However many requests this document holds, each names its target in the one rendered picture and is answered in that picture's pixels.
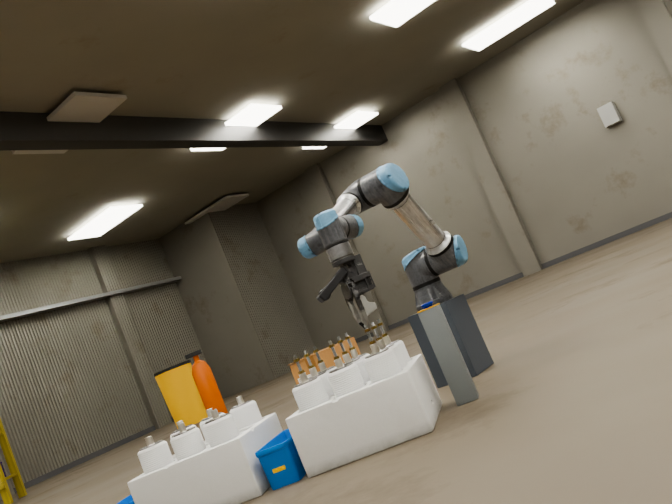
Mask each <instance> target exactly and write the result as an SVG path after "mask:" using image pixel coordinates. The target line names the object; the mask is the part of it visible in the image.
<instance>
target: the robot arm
mask: <svg viewBox="0 0 672 504"><path fill-rule="evenodd" d="M409 191H410V189H409V180H408V177H407V176H406V174H405V172H404V171H403V170H402V169H401V168H400V167H399V166H398V165H396V164H393V163H387V164H385V165H383V166H380V167H378V168H377V169H376V170H374V171H372V172H370V173H368V174H367V175H365V176H363V177H361V178H359V179H357V180H356V181H355V182H353V183H352V184H351V185H350V186H349V187H348V188H347V189H346V190H345V191H344V192H343V193H342V194H341V196H340V197H339V198H338V199H337V201H336V205H335V206H334V207H333V208H332V209H329V210H325V211H323V212H321V213H319V214H317V215H316V216H315V217H314V218H313V221H314V224H315V228H314V229H313V230H312V231H311V232H310V233H309V234H307V235H304V236H303V237H302V238H300V239H299V240H298V249H299V252H300V253H301V255H302V256H303V257H305V258H307V259H310V258H313V257H315V256H318V255H319V254H321V253H323V252H325V251H326V253H327V255H328V258H329V260H330V263H333V264H332V266H333V268H337V267H340V269H339V270H338V271H337V272H336V273H335V275H334V276H333V277H332V278H331V280H330V281H329V282H328V283H327V285H326V286H325V287H324V288H323V289H321V290H320V291H319V293H318V296H317V298H316V299H317V300H318V301H319V302H321V303H323V302H324V301H327V300H329V299H330V297H331V293H332V292H333V291H334V290H335V288H336V287H337V286H338V284H340V285H341V286H340V287H341V290H342V293H343V296H344V298H345V301H346V303H347V305H348V307H349V309H350V311H351V313H352V314H353V316H354V318H355V320H356V321H357V323H358V324H359V325H360V326H361V327H362V328H363V329H365V327H364V325H366V326H367V327H370V325H369V321H368V317H367V316H369V315H370V314H371V313H372V312H374V311H375V310H376V309H377V304H376V303H375V302H368V301H367V299H366V297H365V296H363V294H365V293H366V292H368V291H370V290H372V289H374V288H375V287H376V286H375V283H374V281H373V279H372V276H371V274H370V272H369V271H367V270H366V267H365V265H364V263H363V260H362V258H361V256H360V254H358V255H355V256H354V255H353V250H352V248H351V246H350V243H349V241H348V240H349V239H354V238H356V237H358V236H360V235H361V234H362V232H363V230H364V224H363V221H362V219H361V218H360V217H359V216H358V215H359V214H360V213H362V212H364V211H366V210H368V209H370V208H372V207H374V206H376V205H378V204H382V205H383V206H384V207H385V208H386V209H392V210H393V211H394V212H395V213H396V214H397V215H398V216H399V218H400V219H401V220H402V221H403V222H404V223H405V224H406V225H407V226H408V227H409V228H410V229H411V231H412V232H413V233H414V234H415V235H416V236H417V237H418V238H419V239H420V240H421V241H422V242H423V244H424V245H425V246H423V247H420V248H418V249H416V250H414V251H413V252H411V253H409V254H408V255H406V256H405V257H404V258H403V259H402V265H403V267H404V271H405V272H406V275H407V277H408V279H409V281H410V284H411V286H412V288H413V291H414V293H415V302H416V309H417V311H418V312H419V311H420V310H423V308H421V305H423V304H425V303H427V302H430V301H433V305H435V304H437V303H440V304H441V303H443V302H446V301H448V300H450V299H452V298H453V296H452V294H451V292H450V291H449V290H448V289H447V288H446V287H445V286H444V284H443V283H442V282H441V280H440V277H439V275H441V274H443V273H445V272H448V271H450V270H452V269H455V268H457V267H460V266H461V265H463V264H465V263H466V262H467V260H468V252H467V248H466V245H465V243H464V241H463V239H462V237H461V236H460V235H454V236H452V235H451V234H450V233H449V232H447V231H442V230H441V229H440V228H439V226H438V225H437V224H436V223H435V222H434V221H433V220H432V219H431V217H430V216H429V215H428V214H427V213H426V212H425V211H424V210H423V208H422V207H421V206H420V205H419V204H418V203H417V202H416V201H415V199H414V198H413V197H412V196H411V195H410V194H409ZM347 266H348V267H347ZM371 280H372V281H371ZM372 282H373V284H372Z"/></svg>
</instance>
